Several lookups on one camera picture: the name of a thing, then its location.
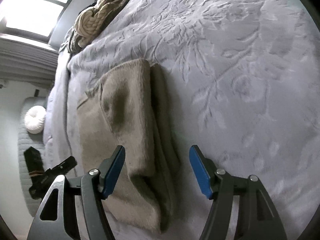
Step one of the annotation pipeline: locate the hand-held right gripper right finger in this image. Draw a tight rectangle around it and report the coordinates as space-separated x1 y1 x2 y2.
189 144 288 240

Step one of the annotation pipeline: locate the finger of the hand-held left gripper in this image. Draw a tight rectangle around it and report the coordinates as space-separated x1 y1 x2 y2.
44 156 77 180

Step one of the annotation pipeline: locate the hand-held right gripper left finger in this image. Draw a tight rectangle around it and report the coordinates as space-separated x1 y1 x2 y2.
26 145 126 240

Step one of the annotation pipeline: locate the taupe knit sweater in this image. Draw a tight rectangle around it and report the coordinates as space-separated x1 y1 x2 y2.
76 58 182 233

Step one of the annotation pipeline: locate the round white pleated pillow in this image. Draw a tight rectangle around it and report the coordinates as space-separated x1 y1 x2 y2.
24 106 47 135

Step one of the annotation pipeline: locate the lilac plush duvet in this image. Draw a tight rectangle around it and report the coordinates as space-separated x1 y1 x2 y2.
42 27 83 180

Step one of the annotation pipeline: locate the pale pleated curtain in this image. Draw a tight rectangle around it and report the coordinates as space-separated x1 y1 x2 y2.
0 36 59 87

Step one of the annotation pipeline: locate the grey embossed blanket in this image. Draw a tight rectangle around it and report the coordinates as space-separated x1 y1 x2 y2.
66 0 320 240

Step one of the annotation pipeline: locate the dark patterned cloth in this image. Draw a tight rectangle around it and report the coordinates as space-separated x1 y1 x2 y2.
66 27 83 54

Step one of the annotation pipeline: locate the beige knotted throw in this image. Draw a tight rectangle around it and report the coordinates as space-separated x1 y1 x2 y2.
74 0 144 48

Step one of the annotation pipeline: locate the bright window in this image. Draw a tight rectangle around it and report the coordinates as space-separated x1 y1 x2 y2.
0 0 87 40

